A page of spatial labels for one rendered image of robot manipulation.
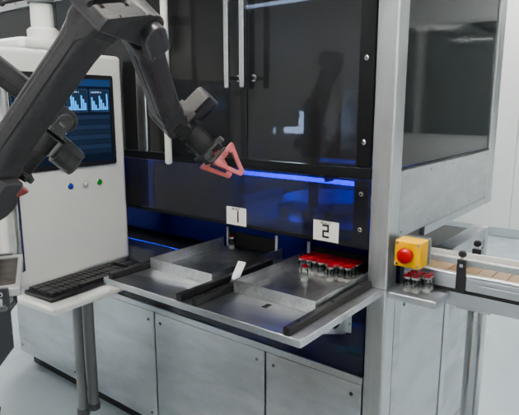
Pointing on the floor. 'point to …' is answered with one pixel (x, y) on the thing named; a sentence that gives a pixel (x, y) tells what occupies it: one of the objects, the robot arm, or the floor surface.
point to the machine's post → (385, 199)
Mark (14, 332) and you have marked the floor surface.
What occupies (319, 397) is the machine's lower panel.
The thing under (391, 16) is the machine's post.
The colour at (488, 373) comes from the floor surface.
